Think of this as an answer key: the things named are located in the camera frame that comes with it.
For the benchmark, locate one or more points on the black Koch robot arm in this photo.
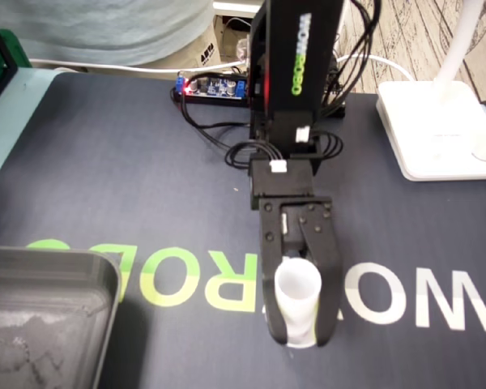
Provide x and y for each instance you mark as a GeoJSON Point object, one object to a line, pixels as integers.
{"type": "Point", "coordinates": [283, 61]}

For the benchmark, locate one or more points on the white shelf unit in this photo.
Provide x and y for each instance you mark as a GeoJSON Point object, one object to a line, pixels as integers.
{"type": "Point", "coordinates": [235, 7]}

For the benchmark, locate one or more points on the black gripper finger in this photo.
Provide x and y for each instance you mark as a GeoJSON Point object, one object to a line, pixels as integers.
{"type": "Point", "coordinates": [269, 283]}
{"type": "Point", "coordinates": [328, 251]}

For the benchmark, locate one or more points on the white plastic cup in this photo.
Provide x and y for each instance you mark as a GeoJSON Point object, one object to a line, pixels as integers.
{"type": "Point", "coordinates": [297, 283]}

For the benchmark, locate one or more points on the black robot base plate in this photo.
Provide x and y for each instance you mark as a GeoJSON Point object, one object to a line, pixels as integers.
{"type": "Point", "coordinates": [210, 101]}

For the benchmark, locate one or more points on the dark grey WOWROBO mat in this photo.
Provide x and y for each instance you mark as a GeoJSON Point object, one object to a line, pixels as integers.
{"type": "Point", "coordinates": [105, 182]}

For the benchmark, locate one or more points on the blue converter circuit board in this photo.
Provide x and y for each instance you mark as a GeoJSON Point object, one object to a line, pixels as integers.
{"type": "Point", "coordinates": [214, 87]}

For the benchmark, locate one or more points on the white desk lamp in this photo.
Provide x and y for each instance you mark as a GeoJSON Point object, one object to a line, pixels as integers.
{"type": "Point", "coordinates": [429, 133]}

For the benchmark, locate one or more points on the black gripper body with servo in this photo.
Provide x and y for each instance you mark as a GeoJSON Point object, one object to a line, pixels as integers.
{"type": "Point", "coordinates": [272, 219]}

